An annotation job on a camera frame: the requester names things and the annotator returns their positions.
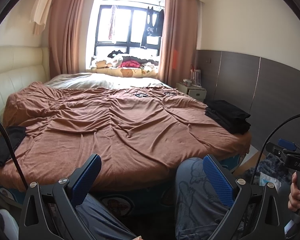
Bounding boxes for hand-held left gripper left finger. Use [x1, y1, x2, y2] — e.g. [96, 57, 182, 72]
[18, 153, 101, 240]

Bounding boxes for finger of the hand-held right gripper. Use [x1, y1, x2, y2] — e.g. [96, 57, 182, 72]
[278, 138, 300, 155]
[266, 142, 288, 160]

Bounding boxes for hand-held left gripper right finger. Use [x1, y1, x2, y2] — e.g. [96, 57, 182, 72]
[202, 154, 287, 240]

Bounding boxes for person's right hand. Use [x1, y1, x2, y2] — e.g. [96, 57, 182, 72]
[287, 171, 300, 215]

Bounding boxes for grey fluffy rug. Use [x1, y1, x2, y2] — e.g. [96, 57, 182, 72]
[250, 152, 293, 188]

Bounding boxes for cardboard box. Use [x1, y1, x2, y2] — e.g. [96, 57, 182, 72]
[236, 154, 262, 173]

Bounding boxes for person's right leg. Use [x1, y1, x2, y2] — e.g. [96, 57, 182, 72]
[174, 157, 242, 240]

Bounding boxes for person's leg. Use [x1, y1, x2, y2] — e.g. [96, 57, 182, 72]
[76, 194, 138, 240]
[174, 157, 242, 240]

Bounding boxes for white and blue packet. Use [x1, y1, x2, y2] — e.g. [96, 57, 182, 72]
[259, 177, 282, 191]

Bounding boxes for blue cartoon bed skirt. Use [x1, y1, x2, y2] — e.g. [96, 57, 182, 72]
[0, 152, 241, 215]

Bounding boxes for person's left leg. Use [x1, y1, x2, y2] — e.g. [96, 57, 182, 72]
[76, 194, 138, 240]

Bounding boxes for folded black clothes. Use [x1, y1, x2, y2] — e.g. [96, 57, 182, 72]
[204, 109, 251, 134]

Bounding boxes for black cloth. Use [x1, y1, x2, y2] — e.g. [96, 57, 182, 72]
[0, 126, 27, 167]

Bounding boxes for white object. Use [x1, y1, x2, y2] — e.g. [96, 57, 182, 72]
[0, 210, 19, 240]

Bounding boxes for white nightstand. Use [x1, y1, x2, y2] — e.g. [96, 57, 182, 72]
[176, 82, 207, 103]

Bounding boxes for white bed sheet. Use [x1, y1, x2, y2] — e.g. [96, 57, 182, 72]
[43, 73, 174, 90]

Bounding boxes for white and red rack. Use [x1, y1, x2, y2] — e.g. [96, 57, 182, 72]
[189, 64, 203, 87]

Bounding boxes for red cloth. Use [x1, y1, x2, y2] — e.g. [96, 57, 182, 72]
[121, 60, 141, 68]

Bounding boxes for cream padded headboard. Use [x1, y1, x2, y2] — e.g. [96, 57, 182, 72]
[0, 45, 50, 130]

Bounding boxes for pink curtain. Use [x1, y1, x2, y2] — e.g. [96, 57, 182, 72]
[48, 0, 98, 75]
[159, 0, 199, 85]

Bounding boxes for pink hanging garment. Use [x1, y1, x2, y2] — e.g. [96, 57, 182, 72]
[108, 4, 117, 39]

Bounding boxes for black hanging garment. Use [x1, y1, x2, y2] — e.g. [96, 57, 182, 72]
[140, 5, 165, 49]

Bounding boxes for cream hanging cloth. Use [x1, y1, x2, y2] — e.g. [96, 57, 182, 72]
[30, 0, 55, 34]

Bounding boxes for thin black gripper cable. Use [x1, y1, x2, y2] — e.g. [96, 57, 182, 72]
[250, 114, 300, 185]

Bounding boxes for black cables on bed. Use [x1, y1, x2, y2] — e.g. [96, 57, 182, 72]
[126, 86, 182, 98]

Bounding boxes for black window frame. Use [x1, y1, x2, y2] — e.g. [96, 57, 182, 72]
[93, 4, 165, 57]

